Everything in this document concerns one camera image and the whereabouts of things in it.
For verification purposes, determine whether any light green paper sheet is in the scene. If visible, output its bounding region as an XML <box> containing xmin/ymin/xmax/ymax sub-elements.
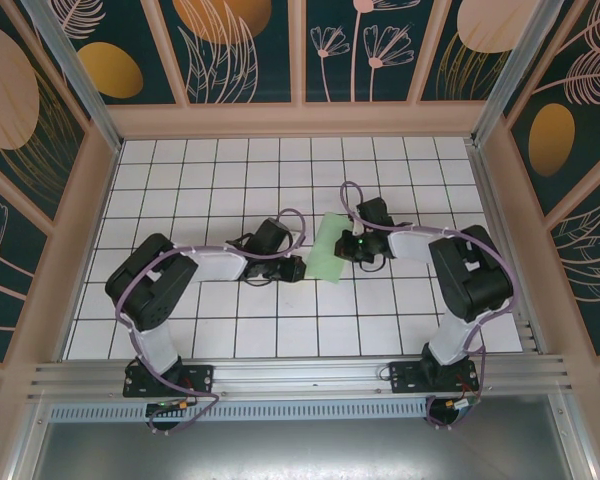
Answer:
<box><xmin>304</xmin><ymin>211</ymin><xmax>355</xmax><ymax>287</ymax></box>

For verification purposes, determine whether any grey sheet metal panel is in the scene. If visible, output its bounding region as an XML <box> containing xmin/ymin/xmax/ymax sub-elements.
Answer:
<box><xmin>29</xmin><ymin>394</ymin><xmax>589</xmax><ymax>480</ymax></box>

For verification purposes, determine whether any small electronics board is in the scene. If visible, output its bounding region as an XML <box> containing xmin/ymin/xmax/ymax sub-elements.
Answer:
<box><xmin>146</xmin><ymin>398</ymin><xmax>197</xmax><ymax>417</ymax></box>
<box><xmin>440</xmin><ymin>396</ymin><xmax>482</xmax><ymax>415</ymax></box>

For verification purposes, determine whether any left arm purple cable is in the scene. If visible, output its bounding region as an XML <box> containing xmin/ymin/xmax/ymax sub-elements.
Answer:
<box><xmin>115</xmin><ymin>207</ymin><xmax>309</xmax><ymax>435</ymax></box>

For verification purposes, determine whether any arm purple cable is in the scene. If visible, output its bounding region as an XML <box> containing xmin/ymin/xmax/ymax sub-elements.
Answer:
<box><xmin>339</xmin><ymin>180</ymin><xmax>516</xmax><ymax>431</ymax></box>
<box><xmin>115</xmin><ymin>207</ymin><xmax>309</xmax><ymax>435</ymax></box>

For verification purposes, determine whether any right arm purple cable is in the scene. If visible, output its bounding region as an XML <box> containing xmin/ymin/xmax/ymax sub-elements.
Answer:
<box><xmin>339</xmin><ymin>180</ymin><xmax>516</xmax><ymax>431</ymax></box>

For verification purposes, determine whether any aluminium side rail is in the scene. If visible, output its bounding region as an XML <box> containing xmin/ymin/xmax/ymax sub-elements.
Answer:
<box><xmin>466</xmin><ymin>139</ymin><xmax>549</xmax><ymax>357</ymax></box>

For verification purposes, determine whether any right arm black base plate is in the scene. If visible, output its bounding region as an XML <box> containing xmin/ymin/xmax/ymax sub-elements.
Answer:
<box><xmin>388</xmin><ymin>360</ymin><xmax>479</xmax><ymax>395</ymax></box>

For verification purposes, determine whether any aluminium mounting rail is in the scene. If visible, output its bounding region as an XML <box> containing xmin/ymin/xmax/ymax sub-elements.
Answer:
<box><xmin>27</xmin><ymin>353</ymin><xmax>577</xmax><ymax>402</ymax></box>

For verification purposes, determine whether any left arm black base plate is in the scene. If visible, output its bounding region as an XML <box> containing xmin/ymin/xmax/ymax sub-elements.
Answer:
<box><xmin>123</xmin><ymin>363</ymin><xmax>216</xmax><ymax>399</ymax></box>

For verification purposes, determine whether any slotted grey cable duct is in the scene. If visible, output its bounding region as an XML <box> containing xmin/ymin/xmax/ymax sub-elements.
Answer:
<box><xmin>47</xmin><ymin>399</ymin><xmax>432</xmax><ymax>424</ymax></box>

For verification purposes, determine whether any aluminium corner post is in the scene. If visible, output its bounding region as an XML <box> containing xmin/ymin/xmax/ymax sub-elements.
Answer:
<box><xmin>471</xmin><ymin>0</ymin><xmax>580</xmax><ymax>147</ymax></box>
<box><xmin>19</xmin><ymin>0</ymin><xmax>125</xmax><ymax>152</ymax></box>

